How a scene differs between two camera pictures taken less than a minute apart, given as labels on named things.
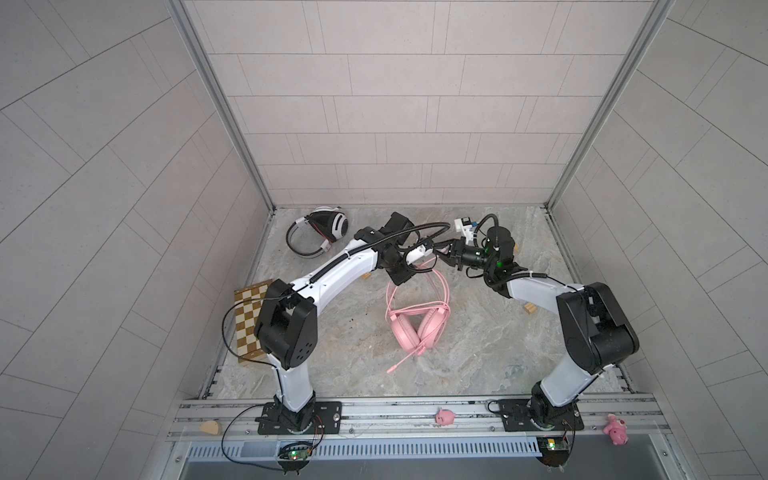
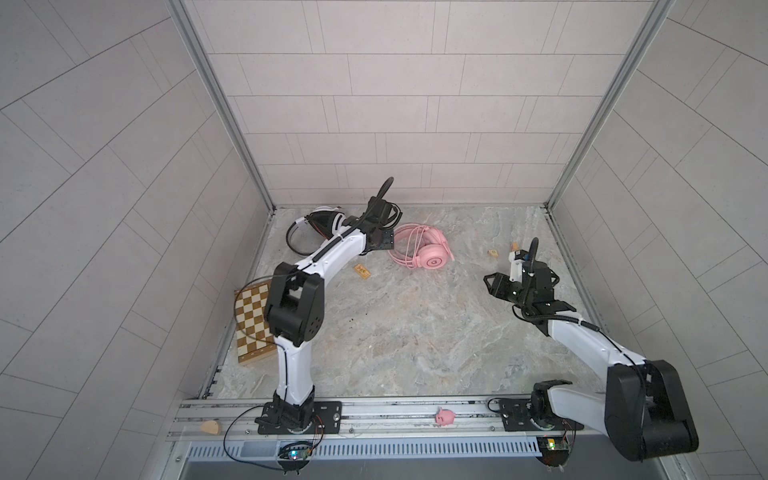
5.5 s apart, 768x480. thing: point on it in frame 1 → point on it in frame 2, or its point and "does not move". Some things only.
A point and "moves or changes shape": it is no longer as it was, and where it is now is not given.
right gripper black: (458, 252) → (498, 285)
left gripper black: (408, 270) → (387, 239)
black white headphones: (315, 232) does not move
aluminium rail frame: (418, 417) does not move
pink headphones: (418, 310) moves or changes shape
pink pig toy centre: (445, 417) does not move
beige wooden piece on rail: (210, 427) does not move
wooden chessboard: (248, 301) does not move
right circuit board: (555, 450) does not move
